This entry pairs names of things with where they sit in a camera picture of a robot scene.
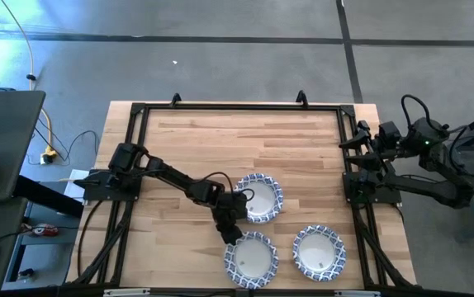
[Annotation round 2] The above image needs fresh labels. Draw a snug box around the yellow power plug block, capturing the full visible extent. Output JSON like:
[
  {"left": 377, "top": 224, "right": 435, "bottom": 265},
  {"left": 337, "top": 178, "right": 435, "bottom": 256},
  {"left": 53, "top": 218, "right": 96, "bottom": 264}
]
[{"left": 40, "top": 147, "right": 59, "bottom": 164}]

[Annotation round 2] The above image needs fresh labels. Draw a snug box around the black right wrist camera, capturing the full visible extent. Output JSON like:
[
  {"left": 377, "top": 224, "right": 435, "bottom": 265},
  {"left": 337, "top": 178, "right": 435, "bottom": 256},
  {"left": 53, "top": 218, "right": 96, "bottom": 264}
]
[{"left": 379, "top": 120, "right": 402, "bottom": 144}]

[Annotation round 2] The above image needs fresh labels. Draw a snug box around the white paper sheet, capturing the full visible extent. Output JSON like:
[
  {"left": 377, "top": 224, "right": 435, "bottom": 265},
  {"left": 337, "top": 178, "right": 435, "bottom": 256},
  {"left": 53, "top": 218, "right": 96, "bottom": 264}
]
[{"left": 63, "top": 168, "right": 92, "bottom": 203}]

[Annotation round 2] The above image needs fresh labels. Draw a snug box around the black aluminium table frame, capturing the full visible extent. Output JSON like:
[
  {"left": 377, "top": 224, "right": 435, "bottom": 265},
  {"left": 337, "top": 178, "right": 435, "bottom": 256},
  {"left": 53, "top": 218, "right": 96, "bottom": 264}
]
[{"left": 71, "top": 101, "right": 418, "bottom": 290}]

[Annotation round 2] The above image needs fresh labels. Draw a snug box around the black diagonal bar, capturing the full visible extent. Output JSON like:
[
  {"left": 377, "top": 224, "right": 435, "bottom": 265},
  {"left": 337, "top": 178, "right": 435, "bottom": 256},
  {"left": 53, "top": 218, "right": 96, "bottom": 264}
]
[{"left": 13, "top": 175, "right": 85, "bottom": 219}]

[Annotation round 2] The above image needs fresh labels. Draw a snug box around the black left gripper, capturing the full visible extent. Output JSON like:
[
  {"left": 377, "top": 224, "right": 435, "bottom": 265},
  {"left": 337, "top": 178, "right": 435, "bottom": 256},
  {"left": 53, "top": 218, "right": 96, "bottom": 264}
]
[{"left": 214, "top": 190, "right": 249, "bottom": 245}]

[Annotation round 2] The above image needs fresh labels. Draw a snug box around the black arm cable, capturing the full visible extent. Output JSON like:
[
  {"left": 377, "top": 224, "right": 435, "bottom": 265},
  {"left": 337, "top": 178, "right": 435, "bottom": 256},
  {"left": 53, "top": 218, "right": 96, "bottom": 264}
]
[
  {"left": 195, "top": 171, "right": 256, "bottom": 203},
  {"left": 401, "top": 93, "right": 448, "bottom": 134}
]

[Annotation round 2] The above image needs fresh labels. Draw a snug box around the thin black floor cable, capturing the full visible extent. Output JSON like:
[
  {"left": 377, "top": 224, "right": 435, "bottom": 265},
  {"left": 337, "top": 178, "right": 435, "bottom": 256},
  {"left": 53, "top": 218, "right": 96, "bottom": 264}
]
[{"left": 26, "top": 115, "right": 100, "bottom": 166}]

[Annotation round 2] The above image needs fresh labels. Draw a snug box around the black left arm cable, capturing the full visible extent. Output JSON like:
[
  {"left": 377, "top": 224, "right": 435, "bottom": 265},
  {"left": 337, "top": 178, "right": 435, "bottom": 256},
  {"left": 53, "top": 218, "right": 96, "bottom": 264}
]
[{"left": 195, "top": 171, "right": 256, "bottom": 203}]

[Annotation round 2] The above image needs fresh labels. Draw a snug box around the white metal bracket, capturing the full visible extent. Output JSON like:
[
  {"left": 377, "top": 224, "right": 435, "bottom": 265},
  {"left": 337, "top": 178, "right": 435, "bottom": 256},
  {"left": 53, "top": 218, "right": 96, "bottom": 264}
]
[
  {"left": 334, "top": 290, "right": 382, "bottom": 297},
  {"left": 102, "top": 287, "right": 151, "bottom": 297}
]

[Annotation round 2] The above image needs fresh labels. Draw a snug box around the pale yellow floor cable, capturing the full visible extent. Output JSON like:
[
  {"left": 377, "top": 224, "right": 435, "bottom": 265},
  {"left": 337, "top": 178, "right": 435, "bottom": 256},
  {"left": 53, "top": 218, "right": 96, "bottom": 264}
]
[{"left": 0, "top": 0, "right": 56, "bottom": 156}]

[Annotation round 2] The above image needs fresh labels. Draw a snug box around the blue patterned white paper bowl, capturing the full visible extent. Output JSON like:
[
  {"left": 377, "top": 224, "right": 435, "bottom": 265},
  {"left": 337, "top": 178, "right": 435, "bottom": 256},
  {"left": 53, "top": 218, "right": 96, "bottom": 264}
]
[
  {"left": 233, "top": 172, "right": 285, "bottom": 225},
  {"left": 292, "top": 224, "right": 348, "bottom": 283},
  {"left": 223, "top": 230, "right": 280, "bottom": 290}
]

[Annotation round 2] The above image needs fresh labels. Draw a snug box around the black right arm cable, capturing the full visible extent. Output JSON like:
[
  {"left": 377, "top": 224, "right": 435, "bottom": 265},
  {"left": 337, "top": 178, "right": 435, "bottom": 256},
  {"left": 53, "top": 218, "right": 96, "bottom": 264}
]
[{"left": 401, "top": 93, "right": 448, "bottom": 134}]

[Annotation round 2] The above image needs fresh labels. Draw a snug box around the red white small device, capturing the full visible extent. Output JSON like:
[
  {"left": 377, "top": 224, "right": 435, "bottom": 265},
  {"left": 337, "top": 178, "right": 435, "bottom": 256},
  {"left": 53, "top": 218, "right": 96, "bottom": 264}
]
[{"left": 30, "top": 223, "right": 60, "bottom": 238}]

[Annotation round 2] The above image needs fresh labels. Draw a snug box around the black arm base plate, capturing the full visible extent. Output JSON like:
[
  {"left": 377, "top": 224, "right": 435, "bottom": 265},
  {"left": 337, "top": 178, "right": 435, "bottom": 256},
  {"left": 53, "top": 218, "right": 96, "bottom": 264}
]
[
  {"left": 73, "top": 168, "right": 141, "bottom": 202},
  {"left": 343, "top": 171, "right": 403, "bottom": 206}
]

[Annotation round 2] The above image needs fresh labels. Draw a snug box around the dark grey desk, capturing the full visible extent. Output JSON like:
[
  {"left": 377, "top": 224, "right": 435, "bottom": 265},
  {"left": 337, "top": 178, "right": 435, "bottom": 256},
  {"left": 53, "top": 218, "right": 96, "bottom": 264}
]
[{"left": 0, "top": 89, "right": 46, "bottom": 203}]

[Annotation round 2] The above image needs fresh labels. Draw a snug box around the grey lower shelf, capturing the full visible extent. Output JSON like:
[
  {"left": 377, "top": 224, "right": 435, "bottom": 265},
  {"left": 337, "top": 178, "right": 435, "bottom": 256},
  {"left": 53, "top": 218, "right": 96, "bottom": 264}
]
[{"left": 1, "top": 204, "right": 81, "bottom": 292}]

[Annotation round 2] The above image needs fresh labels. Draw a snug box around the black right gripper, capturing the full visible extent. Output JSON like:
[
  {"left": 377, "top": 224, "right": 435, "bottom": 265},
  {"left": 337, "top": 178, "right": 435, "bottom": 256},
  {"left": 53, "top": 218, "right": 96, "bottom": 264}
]
[{"left": 339, "top": 120, "right": 405, "bottom": 179}]

